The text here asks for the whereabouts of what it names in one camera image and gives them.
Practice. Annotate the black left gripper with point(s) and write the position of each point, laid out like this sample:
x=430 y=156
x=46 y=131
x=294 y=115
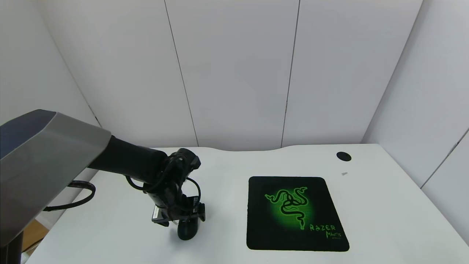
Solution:
x=163 y=215

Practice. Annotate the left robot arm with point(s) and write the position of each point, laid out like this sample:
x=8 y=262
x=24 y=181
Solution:
x=40 y=165

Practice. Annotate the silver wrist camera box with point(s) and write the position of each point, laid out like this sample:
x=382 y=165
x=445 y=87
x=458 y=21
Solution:
x=160 y=214

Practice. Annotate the black green Razer mouse pad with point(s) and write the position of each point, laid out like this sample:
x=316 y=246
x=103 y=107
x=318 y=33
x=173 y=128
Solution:
x=293 y=238

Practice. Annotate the black Philips computer mouse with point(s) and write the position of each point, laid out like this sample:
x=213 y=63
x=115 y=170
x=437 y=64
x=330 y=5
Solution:
x=187 y=231

